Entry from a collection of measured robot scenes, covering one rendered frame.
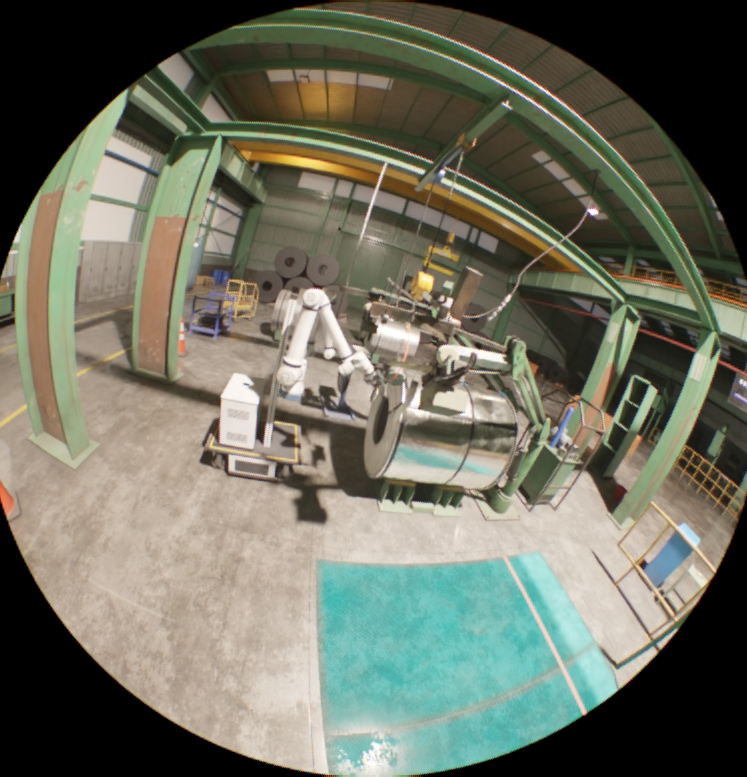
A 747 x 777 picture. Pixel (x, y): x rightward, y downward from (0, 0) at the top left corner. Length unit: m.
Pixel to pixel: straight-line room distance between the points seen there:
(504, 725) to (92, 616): 2.74
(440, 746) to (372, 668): 0.76
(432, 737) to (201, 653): 1.48
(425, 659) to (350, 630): 0.58
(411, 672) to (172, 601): 1.63
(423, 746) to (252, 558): 1.82
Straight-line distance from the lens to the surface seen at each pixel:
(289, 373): 2.06
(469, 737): 2.33
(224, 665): 2.02
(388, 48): 2.36
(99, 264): 11.38
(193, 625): 2.11
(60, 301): 2.79
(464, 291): 1.58
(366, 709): 2.06
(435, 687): 2.24
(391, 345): 7.47
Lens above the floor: 1.99
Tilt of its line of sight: 20 degrees down
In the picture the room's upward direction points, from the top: 18 degrees clockwise
